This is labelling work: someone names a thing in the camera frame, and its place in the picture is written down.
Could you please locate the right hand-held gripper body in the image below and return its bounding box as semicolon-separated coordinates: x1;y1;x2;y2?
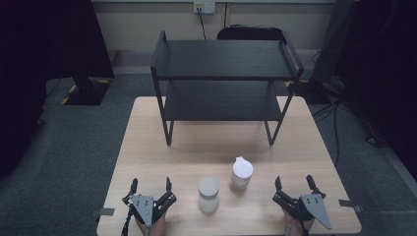
271;191;332;230

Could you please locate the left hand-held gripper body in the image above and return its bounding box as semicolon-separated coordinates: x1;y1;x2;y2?
121;191;177;228

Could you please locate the glass jar with spout lid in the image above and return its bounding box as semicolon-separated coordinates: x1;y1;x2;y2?
229;155;255;192

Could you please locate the black two-tier shelf rack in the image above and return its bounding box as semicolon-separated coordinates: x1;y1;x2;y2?
149;29;305;148

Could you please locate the person's right hand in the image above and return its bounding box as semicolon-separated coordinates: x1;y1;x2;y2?
283;210;315;236

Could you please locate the person's left hand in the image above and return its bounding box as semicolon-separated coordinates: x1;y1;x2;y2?
136;212;167;236

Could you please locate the grey tape strip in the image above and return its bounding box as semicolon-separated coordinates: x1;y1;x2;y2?
90;207;116;217
337;199;364;213

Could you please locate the black stand base striped tape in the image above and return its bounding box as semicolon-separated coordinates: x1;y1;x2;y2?
60;76;111;106

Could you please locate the dark curtain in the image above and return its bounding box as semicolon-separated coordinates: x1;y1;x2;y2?
0;0;115;178
337;0;417;182

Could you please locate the dark upright panel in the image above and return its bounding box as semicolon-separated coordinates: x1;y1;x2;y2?
311;0;358;84

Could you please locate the left hand-held gripper cable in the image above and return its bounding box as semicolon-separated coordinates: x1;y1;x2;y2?
120;206;135;236

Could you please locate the black floor cable with plug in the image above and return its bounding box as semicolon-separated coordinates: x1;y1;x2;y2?
340;103;386;147

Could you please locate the black power cable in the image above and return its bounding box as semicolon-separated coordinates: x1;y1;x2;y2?
197;12;208;40

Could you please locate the white wall outlet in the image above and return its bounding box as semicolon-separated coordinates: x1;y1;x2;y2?
193;0;216;15

